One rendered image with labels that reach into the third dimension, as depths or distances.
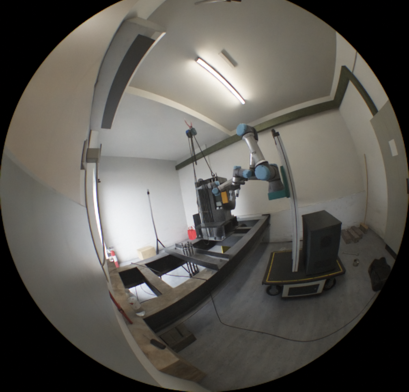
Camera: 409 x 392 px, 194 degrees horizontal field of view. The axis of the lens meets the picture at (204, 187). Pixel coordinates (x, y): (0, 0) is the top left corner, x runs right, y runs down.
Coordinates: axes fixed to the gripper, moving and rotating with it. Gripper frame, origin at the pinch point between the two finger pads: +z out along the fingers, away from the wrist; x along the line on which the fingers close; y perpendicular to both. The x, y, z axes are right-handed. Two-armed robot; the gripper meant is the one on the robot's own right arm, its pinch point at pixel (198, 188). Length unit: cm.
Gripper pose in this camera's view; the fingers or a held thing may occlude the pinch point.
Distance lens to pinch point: 172.9
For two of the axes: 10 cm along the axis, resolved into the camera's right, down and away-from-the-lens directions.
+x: 4.1, 0.5, 9.1
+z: -8.9, 2.4, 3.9
